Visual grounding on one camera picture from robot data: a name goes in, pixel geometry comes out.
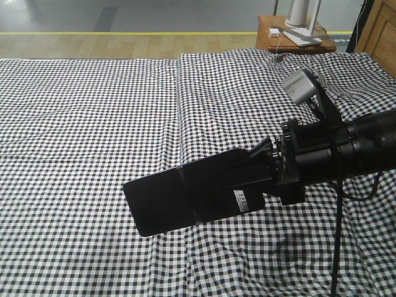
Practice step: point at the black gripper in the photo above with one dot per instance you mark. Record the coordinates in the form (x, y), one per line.
(302, 156)

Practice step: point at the black foldable phone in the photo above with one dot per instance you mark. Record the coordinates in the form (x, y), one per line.
(196, 192)

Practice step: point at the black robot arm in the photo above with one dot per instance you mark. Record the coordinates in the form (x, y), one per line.
(371, 146)

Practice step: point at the black white gingham bed sheet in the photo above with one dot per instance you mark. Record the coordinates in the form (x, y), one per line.
(73, 132)

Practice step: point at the black white gingham duvet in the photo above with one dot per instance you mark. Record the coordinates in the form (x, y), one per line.
(235, 99)

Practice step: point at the wooden nightstand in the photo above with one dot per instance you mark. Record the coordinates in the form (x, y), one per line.
(282, 44)

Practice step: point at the white charger adapter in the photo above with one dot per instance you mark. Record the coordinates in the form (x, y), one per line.
(274, 32)

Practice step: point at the white cylindrical appliance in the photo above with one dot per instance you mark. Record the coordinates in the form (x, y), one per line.
(297, 13)

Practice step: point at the wooden headboard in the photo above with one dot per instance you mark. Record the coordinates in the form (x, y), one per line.
(378, 36)

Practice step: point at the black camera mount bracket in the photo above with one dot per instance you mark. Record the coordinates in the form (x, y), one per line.
(328, 109)

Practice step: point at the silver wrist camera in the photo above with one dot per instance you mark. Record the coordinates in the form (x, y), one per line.
(300, 86)

